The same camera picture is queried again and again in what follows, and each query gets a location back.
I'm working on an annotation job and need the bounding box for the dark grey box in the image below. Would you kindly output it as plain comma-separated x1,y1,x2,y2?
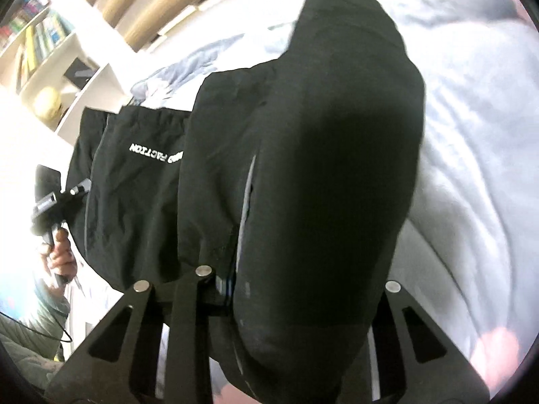
63,57,100,92

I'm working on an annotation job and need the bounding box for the white bed duvet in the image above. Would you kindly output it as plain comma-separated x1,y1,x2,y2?
63,0,539,404

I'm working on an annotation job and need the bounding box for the pale yellow ball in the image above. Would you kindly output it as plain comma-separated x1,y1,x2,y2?
33,86,65,121

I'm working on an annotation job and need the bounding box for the row of colourful books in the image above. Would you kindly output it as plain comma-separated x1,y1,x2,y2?
16,12,75,90
0,0,52,49

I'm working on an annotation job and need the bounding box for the wooden slatted headboard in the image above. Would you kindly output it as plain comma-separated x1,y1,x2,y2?
54,0,272,53

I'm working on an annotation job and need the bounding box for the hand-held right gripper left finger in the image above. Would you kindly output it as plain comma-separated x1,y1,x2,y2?
44,264,233,404

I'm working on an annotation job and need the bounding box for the black jacket with grey piping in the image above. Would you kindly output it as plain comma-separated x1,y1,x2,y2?
67,0,427,404

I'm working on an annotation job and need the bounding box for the white bookshelf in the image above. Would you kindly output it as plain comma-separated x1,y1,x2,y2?
0,0,132,146

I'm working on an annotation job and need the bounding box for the thin black cable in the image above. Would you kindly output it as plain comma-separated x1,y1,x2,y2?
0,310,73,342

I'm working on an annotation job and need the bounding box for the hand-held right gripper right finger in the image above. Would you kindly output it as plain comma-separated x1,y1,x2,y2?
370,280,491,404

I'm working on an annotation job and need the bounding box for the person's left hand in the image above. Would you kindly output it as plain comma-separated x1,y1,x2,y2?
39,228,79,288

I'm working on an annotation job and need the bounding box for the person's left forearm green sleeve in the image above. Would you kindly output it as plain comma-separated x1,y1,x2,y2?
0,280,73,367

